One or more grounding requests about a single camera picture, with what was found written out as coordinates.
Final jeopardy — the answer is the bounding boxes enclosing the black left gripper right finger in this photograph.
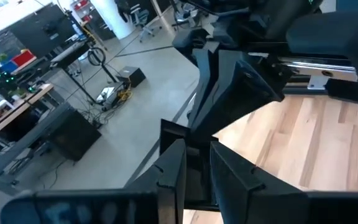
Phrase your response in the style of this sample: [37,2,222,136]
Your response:
[209,141,310,224]

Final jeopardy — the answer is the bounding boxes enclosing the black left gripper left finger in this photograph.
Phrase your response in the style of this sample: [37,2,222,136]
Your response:
[124,138,188,224]

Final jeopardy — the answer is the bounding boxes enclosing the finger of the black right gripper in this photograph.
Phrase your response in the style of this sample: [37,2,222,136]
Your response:
[187,46,239,127]
[190,58,286,141]

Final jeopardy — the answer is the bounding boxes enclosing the black small square mini plate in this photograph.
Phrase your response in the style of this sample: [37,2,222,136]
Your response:
[158,118,222,212]

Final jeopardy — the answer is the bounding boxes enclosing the black case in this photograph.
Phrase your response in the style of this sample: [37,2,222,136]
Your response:
[116,65,147,88]

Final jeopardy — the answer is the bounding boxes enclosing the grey office chair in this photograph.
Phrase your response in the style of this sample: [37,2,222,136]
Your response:
[129,3,163,43]

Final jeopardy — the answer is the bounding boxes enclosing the black cabinet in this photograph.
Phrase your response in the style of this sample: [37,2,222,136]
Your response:
[47,108,103,162]

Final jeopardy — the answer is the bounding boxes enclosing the white round column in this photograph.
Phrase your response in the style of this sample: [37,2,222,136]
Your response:
[90,0,136,40]

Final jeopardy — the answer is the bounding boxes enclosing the grey metal table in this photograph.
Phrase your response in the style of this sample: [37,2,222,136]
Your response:
[0,102,74,194]

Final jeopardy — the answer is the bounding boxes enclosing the black desk with stand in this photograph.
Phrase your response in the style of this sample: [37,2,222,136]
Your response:
[50,40,117,105]

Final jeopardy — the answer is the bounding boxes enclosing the shelf with red boxes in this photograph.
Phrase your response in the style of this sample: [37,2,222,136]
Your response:
[70,0,96,22]

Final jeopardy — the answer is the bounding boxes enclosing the wooden top desk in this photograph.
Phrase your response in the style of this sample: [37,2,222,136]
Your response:
[0,83,55,146]

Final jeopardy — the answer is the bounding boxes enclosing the black TV screen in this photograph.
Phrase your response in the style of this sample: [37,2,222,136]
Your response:
[9,2,78,60]

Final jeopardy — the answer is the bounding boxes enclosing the red and blue bins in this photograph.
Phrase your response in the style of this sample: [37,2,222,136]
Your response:
[0,49,37,74]

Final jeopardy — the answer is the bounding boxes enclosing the black aluminium table frame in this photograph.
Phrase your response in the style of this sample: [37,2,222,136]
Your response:
[283,77,358,106]

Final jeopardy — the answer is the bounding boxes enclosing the cables with power strip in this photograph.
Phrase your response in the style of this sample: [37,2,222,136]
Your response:
[85,83,135,124]

